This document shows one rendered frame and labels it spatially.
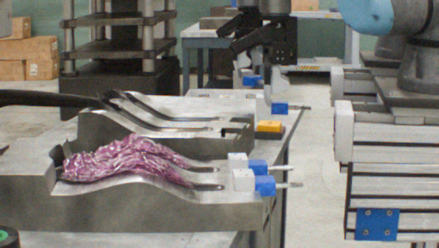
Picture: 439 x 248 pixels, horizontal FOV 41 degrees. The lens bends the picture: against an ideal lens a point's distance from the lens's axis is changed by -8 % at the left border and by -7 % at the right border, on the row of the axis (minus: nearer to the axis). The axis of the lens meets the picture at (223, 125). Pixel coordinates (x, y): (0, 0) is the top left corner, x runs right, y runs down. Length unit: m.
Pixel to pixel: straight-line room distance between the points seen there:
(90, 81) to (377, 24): 4.55
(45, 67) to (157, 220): 7.00
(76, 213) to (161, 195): 0.16
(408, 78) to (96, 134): 0.73
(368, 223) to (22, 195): 0.67
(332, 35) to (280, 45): 6.43
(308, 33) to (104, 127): 6.49
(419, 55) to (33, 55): 7.19
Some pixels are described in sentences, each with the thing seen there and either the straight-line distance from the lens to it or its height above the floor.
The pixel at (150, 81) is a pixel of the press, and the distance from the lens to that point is 5.32.
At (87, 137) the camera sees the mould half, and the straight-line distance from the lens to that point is 1.47.
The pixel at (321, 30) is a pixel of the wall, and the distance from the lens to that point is 7.83.
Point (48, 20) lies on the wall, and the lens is 8.39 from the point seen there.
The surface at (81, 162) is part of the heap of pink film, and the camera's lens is 1.18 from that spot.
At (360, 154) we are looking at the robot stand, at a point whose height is 0.92.
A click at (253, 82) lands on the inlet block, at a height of 0.93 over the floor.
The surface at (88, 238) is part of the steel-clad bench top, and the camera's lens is 1.09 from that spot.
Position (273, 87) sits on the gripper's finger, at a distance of 1.43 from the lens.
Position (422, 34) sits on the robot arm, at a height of 1.15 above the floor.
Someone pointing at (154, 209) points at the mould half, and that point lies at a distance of 1.08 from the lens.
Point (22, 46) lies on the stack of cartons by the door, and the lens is 8.14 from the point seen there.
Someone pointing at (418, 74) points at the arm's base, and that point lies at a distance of 1.16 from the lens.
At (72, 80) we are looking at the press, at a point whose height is 0.37.
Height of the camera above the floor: 1.23
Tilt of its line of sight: 14 degrees down
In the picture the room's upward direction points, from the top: straight up
